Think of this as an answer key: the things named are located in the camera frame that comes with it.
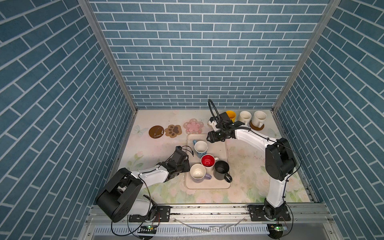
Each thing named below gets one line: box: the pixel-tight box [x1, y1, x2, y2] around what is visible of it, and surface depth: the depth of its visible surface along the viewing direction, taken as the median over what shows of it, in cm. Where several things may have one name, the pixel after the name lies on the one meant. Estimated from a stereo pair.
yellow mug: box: [226, 110, 236, 123], surface depth 108 cm
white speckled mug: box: [251, 110, 267, 128], surface depth 107 cm
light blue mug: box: [192, 139, 208, 159], surface depth 91 cm
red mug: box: [200, 154, 219, 172], surface depth 87 cm
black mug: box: [213, 160, 233, 183], surface depth 84 cm
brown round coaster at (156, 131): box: [148, 125, 165, 139], surface depth 108 cm
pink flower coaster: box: [183, 118, 204, 134], surface depth 114 cm
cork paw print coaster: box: [164, 124, 183, 138], surface depth 110 cm
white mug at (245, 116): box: [239, 110, 252, 126], surface depth 107 cm
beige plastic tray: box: [185, 133, 232, 190], surface depth 86 cm
